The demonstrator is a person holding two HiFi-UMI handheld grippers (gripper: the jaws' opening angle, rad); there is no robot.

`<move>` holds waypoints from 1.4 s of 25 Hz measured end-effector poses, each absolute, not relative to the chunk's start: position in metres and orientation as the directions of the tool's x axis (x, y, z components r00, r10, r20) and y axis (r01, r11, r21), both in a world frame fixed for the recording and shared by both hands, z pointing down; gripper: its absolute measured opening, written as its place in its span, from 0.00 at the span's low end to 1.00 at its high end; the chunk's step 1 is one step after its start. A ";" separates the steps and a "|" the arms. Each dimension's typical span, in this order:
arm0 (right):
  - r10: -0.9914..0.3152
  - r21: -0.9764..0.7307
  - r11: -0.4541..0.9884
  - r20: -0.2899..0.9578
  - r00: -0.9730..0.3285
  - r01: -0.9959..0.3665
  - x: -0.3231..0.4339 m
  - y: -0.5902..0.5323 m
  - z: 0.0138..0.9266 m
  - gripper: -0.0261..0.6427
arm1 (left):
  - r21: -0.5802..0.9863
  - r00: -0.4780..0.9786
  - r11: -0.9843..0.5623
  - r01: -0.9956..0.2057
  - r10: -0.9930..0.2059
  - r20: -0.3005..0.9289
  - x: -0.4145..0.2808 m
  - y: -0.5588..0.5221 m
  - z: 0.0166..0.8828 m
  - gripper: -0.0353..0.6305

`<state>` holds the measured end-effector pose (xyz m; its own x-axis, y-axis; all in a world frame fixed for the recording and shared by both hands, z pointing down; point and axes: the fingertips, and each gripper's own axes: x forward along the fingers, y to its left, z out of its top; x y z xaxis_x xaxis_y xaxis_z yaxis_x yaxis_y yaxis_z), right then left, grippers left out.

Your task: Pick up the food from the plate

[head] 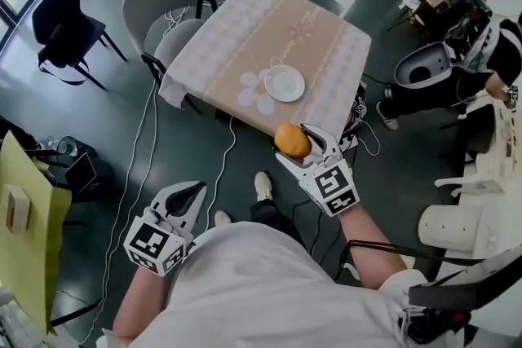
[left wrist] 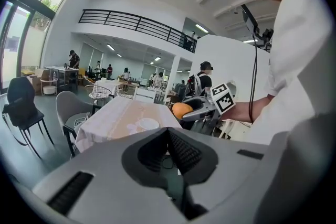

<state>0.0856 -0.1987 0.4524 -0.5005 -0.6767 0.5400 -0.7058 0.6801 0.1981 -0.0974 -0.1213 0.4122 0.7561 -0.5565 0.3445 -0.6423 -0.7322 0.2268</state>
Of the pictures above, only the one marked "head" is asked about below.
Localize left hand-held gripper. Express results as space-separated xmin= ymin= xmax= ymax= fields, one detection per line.
xmin=123 ymin=181 xmax=208 ymax=279

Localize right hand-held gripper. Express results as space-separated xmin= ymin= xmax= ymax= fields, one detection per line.
xmin=275 ymin=123 xmax=361 ymax=218

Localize orange fruit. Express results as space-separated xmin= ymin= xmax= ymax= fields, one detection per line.
xmin=273 ymin=123 xmax=312 ymax=159

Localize white plate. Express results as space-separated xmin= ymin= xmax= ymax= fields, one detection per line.
xmin=263 ymin=65 xmax=307 ymax=104

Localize person's right forearm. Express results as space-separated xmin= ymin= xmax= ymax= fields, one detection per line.
xmin=337 ymin=200 xmax=410 ymax=291

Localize person's left forearm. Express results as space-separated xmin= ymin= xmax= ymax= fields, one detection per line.
xmin=112 ymin=252 xmax=192 ymax=341

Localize person's right white shoe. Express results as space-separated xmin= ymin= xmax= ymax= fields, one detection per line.
xmin=254 ymin=170 xmax=273 ymax=201

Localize person's black trousers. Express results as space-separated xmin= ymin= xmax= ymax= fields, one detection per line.
xmin=248 ymin=198 xmax=307 ymax=253

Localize black-legged table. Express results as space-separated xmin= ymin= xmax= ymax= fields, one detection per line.
xmin=179 ymin=92 xmax=236 ymax=126

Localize grey tablet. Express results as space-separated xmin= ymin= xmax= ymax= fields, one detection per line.
xmin=64 ymin=152 xmax=98 ymax=196

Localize person's white shirt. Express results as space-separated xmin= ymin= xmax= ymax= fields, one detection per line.
xmin=100 ymin=222 xmax=413 ymax=348

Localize clear glass jar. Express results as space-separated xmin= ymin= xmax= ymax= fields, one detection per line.
xmin=55 ymin=135 xmax=78 ymax=158

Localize table with patterned tablecloth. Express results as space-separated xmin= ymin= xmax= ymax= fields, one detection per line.
xmin=157 ymin=0 xmax=373 ymax=140

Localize white round cabinet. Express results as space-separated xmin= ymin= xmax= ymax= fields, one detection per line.
xmin=418 ymin=203 xmax=490 ymax=260

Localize white grey shell device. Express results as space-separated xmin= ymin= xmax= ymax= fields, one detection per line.
xmin=394 ymin=41 xmax=454 ymax=89

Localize grey shell chair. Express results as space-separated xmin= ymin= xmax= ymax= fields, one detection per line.
xmin=121 ymin=0 xmax=219 ymax=83

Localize yellow green board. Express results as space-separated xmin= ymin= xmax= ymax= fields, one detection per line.
xmin=0 ymin=130 xmax=73 ymax=335

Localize small wooden block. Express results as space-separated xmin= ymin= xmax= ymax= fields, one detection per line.
xmin=2 ymin=183 xmax=33 ymax=236

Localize white vanity table with mirror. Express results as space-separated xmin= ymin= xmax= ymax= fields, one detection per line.
xmin=434 ymin=93 xmax=522 ymax=200

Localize black upholstered chair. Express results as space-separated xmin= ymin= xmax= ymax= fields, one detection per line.
xmin=31 ymin=0 xmax=128 ymax=91

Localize long white cable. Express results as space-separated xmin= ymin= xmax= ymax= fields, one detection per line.
xmin=206 ymin=114 xmax=238 ymax=225
xmin=79 ymin=79 xmax=161 ymax=346

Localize black rig cable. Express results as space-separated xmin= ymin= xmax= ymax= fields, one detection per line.
xmin=342 ymin=239 xmax=486 ymax=283

